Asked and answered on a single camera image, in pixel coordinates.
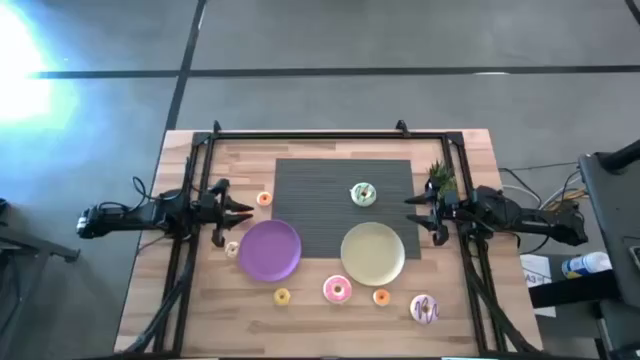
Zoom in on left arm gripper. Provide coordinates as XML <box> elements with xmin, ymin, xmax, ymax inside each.
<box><xmin>197</xmin><ymin>178</ymin><xmax>256</xmax><ymax>249</ymax></box>

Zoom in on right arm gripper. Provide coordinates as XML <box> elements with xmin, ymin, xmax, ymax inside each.
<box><xmin>403</xmin><ymin>180</ymin><xmax>474</xmax><ymax>247</ymax></box>

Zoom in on large green frosted donut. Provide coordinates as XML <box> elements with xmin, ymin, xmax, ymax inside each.
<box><xmin>350</xmin><ymin>181</ymin><xmax>378</xmax><ymax>208</ymax></box>

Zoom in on large purple striped donut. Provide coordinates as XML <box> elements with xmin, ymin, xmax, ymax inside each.
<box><xmin>409</xmin><ymin>293</ymin><xmax>441</xmax><ymax>325</ymax></box>

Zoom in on large pink frosted donut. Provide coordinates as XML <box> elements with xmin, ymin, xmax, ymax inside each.
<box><xmin>322</xmin><ymin>274</ymin><xmax>353</xmax><ymax>305</ymax></box>

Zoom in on small green potted plant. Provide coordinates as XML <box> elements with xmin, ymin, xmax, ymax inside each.
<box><xmin>428</xmin><ymin>159</ymin><xmax>459</xmax><ymax>201</ymax></box>

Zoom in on purple plate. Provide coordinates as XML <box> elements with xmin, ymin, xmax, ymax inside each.
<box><xmin>237</xmin><ymin>218</ymin><xmax>303</xmax><ymax>284</ymax></box>

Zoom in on pale yellow plate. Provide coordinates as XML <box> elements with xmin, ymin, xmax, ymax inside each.
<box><xmin>340</xmin><ymin>221</ymin><xmax>406</xmax><ymax>288</ymax></box>

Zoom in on dark grey woven placemat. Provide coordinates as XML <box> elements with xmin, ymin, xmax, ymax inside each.
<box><xmin>272</xmin><ymin>158</ymin><xmax>422</xmax><ymax>260</ymax></box>

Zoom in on white paper sheet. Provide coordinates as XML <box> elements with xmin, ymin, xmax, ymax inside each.
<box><xmin>519</xmin><ymin>253</ymin><xmax>558</xmax><ymax>319</ymax></box>

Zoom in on white plastic bottle blue label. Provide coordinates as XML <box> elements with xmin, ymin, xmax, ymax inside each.
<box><xmin>561</xmin><ymin>251</ymin><xmax>613</xmax><ymax>280</ymax></box>

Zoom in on grey black side cart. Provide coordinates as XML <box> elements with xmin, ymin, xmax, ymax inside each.
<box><xmin>528</xmin><ymin>138</ymin><xmax>640</xmax><ymax>360</ymax></box>

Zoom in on black stand leg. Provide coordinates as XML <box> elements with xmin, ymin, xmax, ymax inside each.
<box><xmin>0</xmin><ymin>198</ymin><xmax>82</xmax><ymax>265</ymax></box>

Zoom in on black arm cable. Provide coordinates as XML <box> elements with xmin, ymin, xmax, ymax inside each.
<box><xmin>131</xmin><ymin>175</ymin><xmax>169</xmax><ymax>202</ymax></box>

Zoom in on white cable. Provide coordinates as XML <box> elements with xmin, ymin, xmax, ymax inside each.
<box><xmin>501</xmin><ymin>183</ymin><xmax>544</xmax><ymax>207</ymax></box>

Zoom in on black metal table frame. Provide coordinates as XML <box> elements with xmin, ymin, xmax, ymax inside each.
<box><xmin>130</xmin><ymin>119</ymin><xmax>541</xmax><ymax>357</ymax></box>

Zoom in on thin black floor cable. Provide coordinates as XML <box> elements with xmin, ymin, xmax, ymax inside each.
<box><xmin>498</xmin><ymin>160</ymin><xmax>581</xmax><ymax>175</ymax></box>

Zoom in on yellow cable bundle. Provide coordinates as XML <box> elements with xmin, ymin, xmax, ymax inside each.
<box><xmin>541</xmin><ymin>185</ymin><xmax>587</xmax><ymax>210</ymax></box>

